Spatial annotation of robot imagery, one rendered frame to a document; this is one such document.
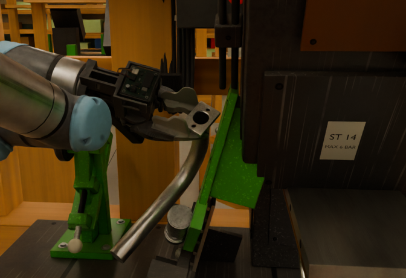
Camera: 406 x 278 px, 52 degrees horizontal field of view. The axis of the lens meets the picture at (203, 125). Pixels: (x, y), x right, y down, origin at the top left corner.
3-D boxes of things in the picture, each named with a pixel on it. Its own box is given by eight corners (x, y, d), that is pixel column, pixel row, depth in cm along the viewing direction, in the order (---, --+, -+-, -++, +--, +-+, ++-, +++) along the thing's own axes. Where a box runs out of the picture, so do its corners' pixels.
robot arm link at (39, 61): (-11, 96, 69) (14, 58, 73) (52, 114, 69) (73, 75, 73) (-28, 66, 62) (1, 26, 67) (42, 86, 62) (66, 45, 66)
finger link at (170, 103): (217, 102, 65) (159, 92, 65) (212, 121, 70) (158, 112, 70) (219, 86, 67) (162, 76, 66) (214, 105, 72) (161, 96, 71)
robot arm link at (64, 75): (55, 109, 69) (75, 72, 73) (81, 117, 69) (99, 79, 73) (45, 83, 63) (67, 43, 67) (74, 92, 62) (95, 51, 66)
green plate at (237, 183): (244, 242, 61) (289, 107, 55) (190, 227, 61) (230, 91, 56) (243, 208, 72) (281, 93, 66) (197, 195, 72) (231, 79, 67)
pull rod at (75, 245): (80, 256, 79) (77, 229, 78) (65, 255, 79) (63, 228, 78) (90, 241, 84) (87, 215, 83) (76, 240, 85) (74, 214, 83)
